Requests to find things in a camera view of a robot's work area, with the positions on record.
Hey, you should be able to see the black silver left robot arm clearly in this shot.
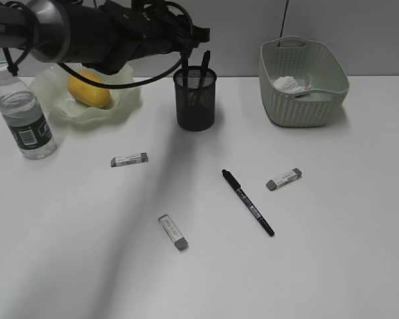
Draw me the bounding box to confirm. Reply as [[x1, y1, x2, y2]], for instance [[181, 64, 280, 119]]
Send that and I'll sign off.
[[0, 1, 210, 75]]

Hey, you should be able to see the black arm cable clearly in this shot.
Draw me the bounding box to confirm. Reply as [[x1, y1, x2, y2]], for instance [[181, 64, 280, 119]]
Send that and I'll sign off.
[[1, 0, 200, 90]]

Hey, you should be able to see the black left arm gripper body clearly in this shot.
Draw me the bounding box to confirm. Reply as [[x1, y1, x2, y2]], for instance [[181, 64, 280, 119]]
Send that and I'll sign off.
[[99, 1, 210, 63]]

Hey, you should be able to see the grey eraser near plate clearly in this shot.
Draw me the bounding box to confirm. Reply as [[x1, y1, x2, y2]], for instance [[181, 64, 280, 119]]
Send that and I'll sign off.
[[110, 152, 148, 167]]

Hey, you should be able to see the clear water bottle green label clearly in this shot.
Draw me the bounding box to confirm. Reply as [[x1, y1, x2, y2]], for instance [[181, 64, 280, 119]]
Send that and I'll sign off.
[[0, 61, 57, 160]]

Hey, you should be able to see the black mesh pen holder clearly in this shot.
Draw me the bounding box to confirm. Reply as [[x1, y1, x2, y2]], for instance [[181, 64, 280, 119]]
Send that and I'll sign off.
[[173, 66, 217, 132]]

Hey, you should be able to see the pale green wavy plate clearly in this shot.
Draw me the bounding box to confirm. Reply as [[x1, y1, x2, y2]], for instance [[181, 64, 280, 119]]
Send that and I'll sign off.
[[29, 65, 142, 131]]

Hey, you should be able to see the black wall cable right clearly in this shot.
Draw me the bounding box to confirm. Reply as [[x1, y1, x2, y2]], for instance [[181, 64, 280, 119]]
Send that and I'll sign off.
[[277, 0, 291, 48]]

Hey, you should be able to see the thin black pen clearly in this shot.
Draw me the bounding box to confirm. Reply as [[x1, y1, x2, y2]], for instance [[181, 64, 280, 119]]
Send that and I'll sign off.
[[182, 56, 195, 107]]

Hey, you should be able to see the pale green woven basket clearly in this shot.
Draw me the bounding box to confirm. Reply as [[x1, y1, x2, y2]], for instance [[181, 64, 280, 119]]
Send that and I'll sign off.
[[259, 36, 350, 128]]

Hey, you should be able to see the grey eraser right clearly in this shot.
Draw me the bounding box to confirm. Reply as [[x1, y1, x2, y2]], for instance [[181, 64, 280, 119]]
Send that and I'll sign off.
[[266, 168, 302, 191]]

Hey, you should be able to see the yellow mango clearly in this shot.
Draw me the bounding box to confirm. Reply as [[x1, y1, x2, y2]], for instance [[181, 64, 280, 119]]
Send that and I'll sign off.
[[67, 76, 111, 108]]

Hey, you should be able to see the grey eraser front centre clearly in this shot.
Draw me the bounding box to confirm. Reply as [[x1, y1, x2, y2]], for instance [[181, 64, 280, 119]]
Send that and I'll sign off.
[[158, 214, 189, 251]]

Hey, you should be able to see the white waste paper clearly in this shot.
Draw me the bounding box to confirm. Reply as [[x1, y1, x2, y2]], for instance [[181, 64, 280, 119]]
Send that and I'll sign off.
[[273, 74, 312, 97]]

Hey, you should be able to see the black marker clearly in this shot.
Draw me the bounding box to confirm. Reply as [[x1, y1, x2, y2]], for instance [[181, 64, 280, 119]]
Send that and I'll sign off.
[[192, 51, 211, 105], [222, 169, 275, 237]]

